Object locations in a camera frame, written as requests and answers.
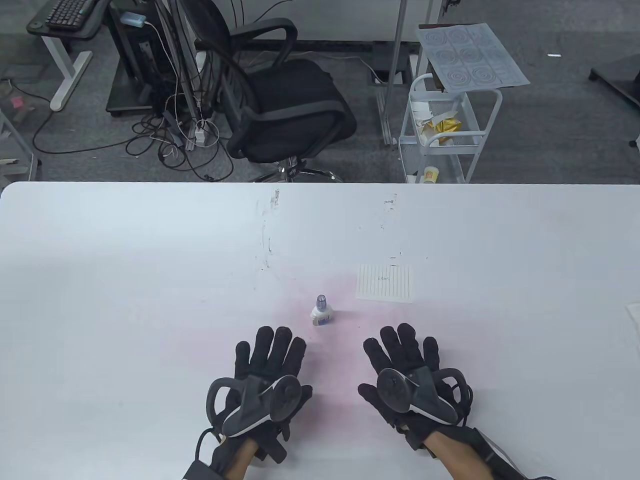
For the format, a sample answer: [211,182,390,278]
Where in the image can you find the person's right hand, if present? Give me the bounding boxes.
[358,323,481,453]

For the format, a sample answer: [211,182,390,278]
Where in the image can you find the person's left hand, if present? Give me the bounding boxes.
[220,326,313,466]

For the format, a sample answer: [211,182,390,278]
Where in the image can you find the lined paper with black text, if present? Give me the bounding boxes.
[356,264,416,304]

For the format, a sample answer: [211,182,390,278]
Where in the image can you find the person's right forearm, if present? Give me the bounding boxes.
[425,430,496,480]

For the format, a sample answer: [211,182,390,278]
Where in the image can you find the person's left forearm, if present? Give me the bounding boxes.
[215,439,266,480]

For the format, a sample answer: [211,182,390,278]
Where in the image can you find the grey tracking controller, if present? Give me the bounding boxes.
[376,367,475,426]
[206,374,304,439]

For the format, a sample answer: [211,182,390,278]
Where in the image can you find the white rolling cart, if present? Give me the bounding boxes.
[397,74,503,184]

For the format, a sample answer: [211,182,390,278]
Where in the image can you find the white paper scraps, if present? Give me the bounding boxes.
[412,100,441,146]

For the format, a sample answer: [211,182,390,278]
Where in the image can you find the black office chair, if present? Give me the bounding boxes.
[194,0,358,183]

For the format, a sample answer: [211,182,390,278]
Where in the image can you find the aluminium pole stand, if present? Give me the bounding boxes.
[377,0,408,147]

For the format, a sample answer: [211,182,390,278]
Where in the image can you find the black floor box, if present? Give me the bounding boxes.
[369,42,416,86]

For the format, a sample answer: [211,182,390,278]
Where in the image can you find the black flat trolley base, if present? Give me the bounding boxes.
[105,65,153,118]

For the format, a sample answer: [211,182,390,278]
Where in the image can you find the grey metal rack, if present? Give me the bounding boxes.
[0,107,41,182]

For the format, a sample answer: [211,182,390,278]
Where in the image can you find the sheet printed with circles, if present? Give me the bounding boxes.
[415,22,531,93]

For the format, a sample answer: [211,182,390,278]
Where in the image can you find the black computer tower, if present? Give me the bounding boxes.
[107,0,173,108]

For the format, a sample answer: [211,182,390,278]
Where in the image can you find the black stand base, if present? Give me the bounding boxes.
[589,52,640,108]

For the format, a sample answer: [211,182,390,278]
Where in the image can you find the black desk with white leg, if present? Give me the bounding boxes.
[26,0,113,112]

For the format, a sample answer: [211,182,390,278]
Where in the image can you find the black keyboard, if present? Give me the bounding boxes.
[45,0,96,30]

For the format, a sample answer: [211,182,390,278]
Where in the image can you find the black glove cable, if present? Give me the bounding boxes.
[195,429,223,463]

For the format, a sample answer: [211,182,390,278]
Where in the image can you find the black wrist camera white label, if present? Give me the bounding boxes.
[182,461,223,480]

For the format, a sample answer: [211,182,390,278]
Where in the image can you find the black wrist camera with strap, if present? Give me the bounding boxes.
[470,429,526,480]

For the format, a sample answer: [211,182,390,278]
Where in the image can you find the aluminium frame rails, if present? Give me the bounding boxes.
[155,0,201,151]

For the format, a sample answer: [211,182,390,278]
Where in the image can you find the tangle of black cables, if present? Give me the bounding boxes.
[32,80,236,182]

